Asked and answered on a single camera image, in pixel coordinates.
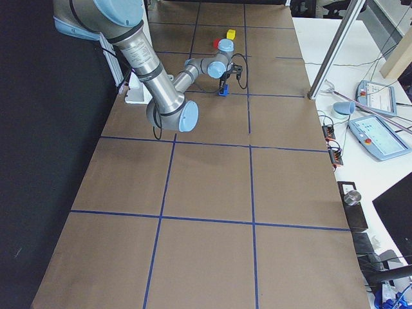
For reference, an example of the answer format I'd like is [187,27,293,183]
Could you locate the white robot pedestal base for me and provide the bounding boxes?
[125,73,152,105]

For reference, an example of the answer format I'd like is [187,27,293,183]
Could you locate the upper orange black adapter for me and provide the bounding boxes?
[322,124,335,141]

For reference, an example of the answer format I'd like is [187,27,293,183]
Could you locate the orange black adapter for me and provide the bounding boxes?
[328,146,343,168]
[322,124,335,141]

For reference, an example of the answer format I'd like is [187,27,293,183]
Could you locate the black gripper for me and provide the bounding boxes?
[219,63,242,90]

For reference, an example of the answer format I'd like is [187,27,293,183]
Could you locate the lower teach pendant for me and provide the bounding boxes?
[348,116,411,161]

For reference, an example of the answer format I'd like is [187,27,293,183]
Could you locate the upper teach pendant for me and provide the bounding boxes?
[356,80,397,117]

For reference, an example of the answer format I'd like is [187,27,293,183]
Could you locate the wooden board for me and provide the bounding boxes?
[380,29,412,79]

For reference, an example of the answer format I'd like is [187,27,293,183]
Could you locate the yellow wooden cube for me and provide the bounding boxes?
[226,29,236,41]

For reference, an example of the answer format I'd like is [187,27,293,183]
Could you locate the black block with metal knob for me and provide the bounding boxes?
[337,181,368,232]

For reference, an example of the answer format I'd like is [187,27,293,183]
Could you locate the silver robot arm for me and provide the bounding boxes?
[53,0,242,132]

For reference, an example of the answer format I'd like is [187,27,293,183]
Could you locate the aluminium frame post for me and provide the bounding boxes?
[308,0,366,100]

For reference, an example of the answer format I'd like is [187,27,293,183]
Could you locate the lower orange black adapter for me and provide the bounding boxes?
[328,146,343,168]

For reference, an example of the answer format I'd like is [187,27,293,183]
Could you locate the teach pendant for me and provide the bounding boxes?
[348,116,411,161]
[356,80,397,117]

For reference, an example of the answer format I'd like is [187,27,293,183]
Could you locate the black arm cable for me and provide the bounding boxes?
[232,53,249,91]

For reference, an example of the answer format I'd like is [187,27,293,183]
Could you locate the blue wooden cube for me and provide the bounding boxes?
[218,84,229,97]

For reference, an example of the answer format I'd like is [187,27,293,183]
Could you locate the black monitor corner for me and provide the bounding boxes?
[373,173,412,263]

